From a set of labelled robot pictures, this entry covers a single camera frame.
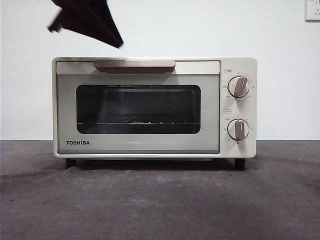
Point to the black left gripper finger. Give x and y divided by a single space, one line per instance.
102 15
75 22

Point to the cream Toshiba toaster oven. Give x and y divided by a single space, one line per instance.
240 65

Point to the cream temperature knob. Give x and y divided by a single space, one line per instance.
239 86

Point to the cream timer knob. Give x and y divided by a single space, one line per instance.
238 129

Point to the white wall socket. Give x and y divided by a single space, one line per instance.
313 11

